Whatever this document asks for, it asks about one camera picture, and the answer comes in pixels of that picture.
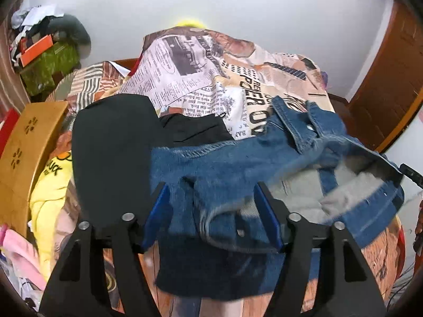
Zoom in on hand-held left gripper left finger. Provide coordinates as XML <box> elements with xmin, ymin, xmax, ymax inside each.
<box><xmin>38</xmin><ymin>181</ymin><xmax>171</xmax><ymax>317</ymax></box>

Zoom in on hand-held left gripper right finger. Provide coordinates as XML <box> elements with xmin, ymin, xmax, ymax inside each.
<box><xmin>254</xmin><ymin>181</ymin><xmax>387</xmax><ymax>317</ymax></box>

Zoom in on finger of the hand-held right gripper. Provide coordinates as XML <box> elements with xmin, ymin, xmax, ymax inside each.
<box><xmin>399</xmin><ymin>163</ymin><xmax>423</xmax><ymax>190</ymax></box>

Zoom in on blue denim jacket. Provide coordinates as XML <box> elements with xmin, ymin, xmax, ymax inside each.
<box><xmin>150</xmin><ymin>96</ymin><xmax>405</xmax><ymax>302</ymax></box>

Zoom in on black garment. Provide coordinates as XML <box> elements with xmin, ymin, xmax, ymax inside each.
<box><xmin>71</xmin><ymin>94</ymin><xmax>235</xmax><ymax>235</ymax></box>

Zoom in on brown wooden door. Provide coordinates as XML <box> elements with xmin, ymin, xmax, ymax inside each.
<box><xmin>345</xmin><ymin>0</ymin><xmax>423</xmax><ymax>154</ymax></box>

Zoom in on yellow garment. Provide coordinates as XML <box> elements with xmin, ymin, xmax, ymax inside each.
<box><xmin>29</xmin><ymin>150</ymin><xmax>75</xmax><ymax>281</ymax></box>

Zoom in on wooden lap desk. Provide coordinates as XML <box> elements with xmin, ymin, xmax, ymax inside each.
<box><xmin>0</xmin><ymin>101</ymin><xmax>70</xmax><ymax>235</ymax></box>

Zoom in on newspaper print quilt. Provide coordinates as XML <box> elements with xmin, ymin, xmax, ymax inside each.
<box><xmin>46</xmin><ymin>26</ymin><xmax>402</xmax><ymax>317</ymax></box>

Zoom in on pile of papers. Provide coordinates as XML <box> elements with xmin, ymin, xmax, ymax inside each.
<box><xmin>0</xmin><ymin>254</ymin><xmax>43</xmax><ymax>307</ymax></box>

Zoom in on red box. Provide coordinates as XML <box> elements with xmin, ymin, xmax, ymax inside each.
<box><xmin>0</xmin><ymin>108</ymin><xmax>21</xmax><ymax>154</ymax></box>

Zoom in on green storage box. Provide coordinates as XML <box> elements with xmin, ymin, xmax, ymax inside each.
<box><xmin>19</xmin><ymin>41</ymin><xmax>81</xmax><ymax>96</ymax></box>

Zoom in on striped brown curtain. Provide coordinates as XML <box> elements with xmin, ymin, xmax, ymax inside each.
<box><xmin>0</xmin><ymin>16</ymin><xmax>32</xmax><ymax>106</ymax></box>

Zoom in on yellow plush object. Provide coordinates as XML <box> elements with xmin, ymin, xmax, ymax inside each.
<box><xmin>173</xmin><ymin>20</ymin><xmax>207</xmax><ymax>30</ymax></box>

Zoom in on orange box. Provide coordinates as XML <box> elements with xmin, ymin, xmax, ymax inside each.
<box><xmin>20</xmin><ymin>35</ymin><xmax>55</xmax><ymax>68</ymax></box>

